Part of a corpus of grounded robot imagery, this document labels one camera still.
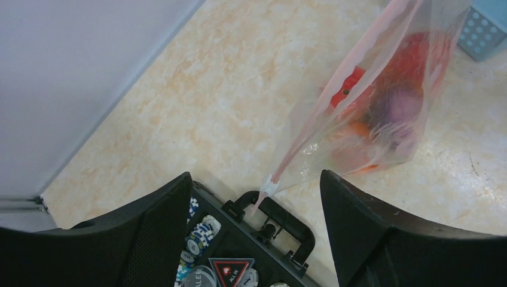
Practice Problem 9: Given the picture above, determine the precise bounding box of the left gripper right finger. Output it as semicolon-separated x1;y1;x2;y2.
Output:
320;170;506;286

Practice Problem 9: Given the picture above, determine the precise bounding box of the black open tool case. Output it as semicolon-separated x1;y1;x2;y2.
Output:
175;182;318;286

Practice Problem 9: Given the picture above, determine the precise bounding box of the blue plastic basket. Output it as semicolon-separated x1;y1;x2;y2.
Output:
458;0;506;62

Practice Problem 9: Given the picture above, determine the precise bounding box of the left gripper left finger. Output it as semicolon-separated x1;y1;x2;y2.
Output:
1;172;193;286

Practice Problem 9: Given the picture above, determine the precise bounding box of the clear zip top bag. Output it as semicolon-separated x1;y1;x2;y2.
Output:
258;1;471;203

